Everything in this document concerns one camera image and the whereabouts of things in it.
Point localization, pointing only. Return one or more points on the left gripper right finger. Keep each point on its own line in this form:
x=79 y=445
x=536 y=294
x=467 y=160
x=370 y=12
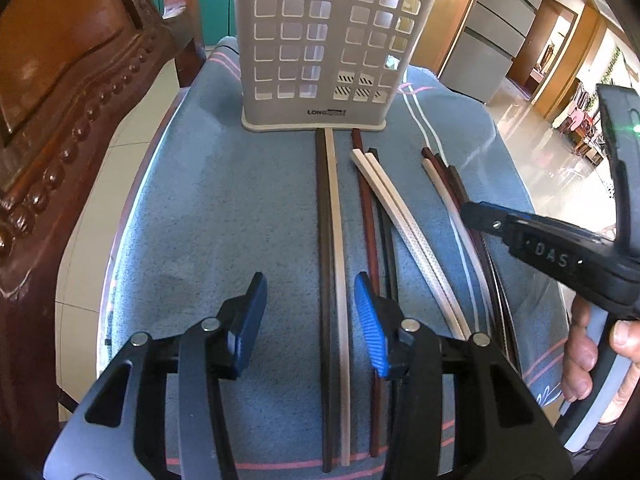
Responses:
x=389 y=346

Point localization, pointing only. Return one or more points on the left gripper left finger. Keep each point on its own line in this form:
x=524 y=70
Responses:
x=241 y=317

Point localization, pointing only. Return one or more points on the maroon chopstick group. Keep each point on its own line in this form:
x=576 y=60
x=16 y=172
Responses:
x=453 y=183

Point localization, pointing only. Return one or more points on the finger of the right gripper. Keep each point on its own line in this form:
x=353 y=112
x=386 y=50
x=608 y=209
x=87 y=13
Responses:
x=490 y=219

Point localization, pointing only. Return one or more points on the beige chopstick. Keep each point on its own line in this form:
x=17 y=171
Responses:
x=341 y=299

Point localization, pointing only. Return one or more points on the grey perforated utensil holder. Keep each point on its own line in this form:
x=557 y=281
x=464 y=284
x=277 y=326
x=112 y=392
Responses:
x=309 y=64

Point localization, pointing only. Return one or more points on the wooden glass door frame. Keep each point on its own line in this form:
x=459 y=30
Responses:
x=441 y=32

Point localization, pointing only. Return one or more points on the grey drawer cabinet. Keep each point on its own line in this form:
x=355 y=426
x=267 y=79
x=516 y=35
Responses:
x=492 y=36

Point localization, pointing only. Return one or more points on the cream textured chopstick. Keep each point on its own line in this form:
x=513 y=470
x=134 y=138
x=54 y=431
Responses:
x=401 y=226
x=451 y=307

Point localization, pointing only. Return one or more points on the black chopstick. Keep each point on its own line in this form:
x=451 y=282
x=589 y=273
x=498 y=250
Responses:
x=387 y=244

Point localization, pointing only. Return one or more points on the cream chopstick right group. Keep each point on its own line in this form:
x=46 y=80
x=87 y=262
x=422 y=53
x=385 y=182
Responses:
x=462 y=233

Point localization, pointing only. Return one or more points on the dark brown chopstick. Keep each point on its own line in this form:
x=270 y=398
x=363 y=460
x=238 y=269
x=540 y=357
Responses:
x=324 y=263

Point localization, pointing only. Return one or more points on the reddish brown chopstick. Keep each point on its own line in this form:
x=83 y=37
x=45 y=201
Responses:
x=376 y=384

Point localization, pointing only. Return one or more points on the person's right hand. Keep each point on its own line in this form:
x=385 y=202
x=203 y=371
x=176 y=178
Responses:
x=581 y=355

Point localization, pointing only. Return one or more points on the carved wooden chair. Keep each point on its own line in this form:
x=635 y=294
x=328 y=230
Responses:
x=71 y=70

